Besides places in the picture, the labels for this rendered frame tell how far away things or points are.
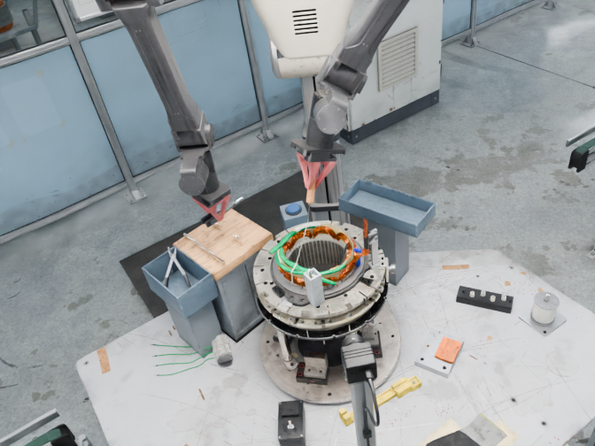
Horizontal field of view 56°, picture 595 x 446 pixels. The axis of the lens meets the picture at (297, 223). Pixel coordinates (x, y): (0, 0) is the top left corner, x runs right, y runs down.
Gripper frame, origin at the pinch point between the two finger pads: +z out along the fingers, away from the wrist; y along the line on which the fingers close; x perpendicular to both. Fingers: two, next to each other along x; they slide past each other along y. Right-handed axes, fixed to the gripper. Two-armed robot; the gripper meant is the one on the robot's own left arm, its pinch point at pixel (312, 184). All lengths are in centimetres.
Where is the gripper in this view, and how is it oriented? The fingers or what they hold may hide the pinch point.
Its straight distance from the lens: 119.6
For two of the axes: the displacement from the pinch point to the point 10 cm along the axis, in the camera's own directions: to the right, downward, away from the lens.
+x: -4.8, -4.5, 7.6
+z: -1.5, 8.9, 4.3
